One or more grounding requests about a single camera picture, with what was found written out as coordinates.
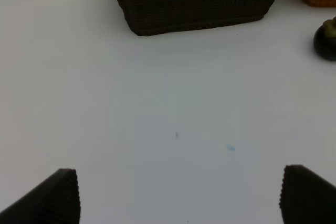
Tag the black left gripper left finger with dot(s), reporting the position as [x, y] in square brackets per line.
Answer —
[55, 200]

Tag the dark brown wicker basket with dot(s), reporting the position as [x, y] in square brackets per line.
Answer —
[154, 17]

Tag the dark purple mangosteen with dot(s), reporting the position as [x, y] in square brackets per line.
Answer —
[324, 40]

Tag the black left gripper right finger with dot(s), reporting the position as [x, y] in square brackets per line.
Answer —
[306, 197]

